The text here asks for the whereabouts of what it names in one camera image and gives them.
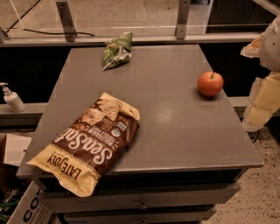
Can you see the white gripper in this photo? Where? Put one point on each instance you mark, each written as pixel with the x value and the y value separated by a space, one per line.
pixel 271 48

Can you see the red apple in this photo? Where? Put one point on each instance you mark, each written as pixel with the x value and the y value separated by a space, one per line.
pixel 210 83

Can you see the green jalapeno chip bag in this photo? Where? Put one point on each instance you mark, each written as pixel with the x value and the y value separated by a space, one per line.
pixel 117 51

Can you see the brown Late July chip bag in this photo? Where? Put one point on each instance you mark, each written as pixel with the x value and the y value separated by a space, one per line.
pixel 84 152

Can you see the upper drawer knob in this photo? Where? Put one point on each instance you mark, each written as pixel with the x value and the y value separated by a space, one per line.
pixel 142 206

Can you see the white pump dispenser bottle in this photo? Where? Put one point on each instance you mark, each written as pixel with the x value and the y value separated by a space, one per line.
pixel 12 99

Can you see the white cardboard box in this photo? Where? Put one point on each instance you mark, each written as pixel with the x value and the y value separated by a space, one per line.
pixel 29 209

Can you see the right metal railing post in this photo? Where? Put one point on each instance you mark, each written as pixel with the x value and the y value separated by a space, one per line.
pixel 182 17

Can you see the metal railing post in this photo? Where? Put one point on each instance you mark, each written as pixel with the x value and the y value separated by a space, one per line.
pixel 182 17
pixel 66 20

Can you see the left metal railing post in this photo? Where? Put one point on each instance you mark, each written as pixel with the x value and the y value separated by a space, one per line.
pixel 66 20

